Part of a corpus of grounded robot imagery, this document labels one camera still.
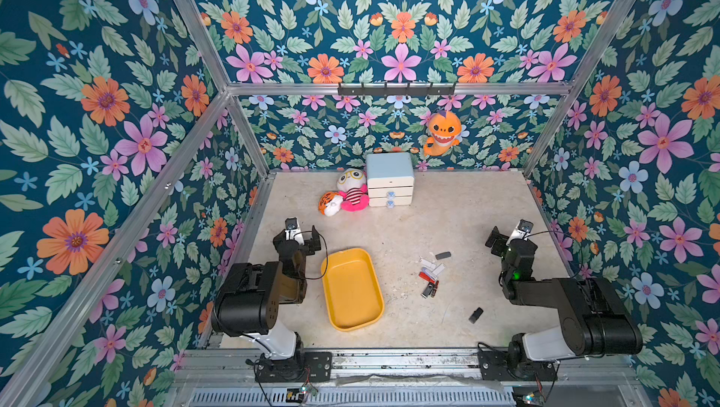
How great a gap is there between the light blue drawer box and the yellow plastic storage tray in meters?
0.22

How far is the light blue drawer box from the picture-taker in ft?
3.28

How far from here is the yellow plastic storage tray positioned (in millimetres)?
820
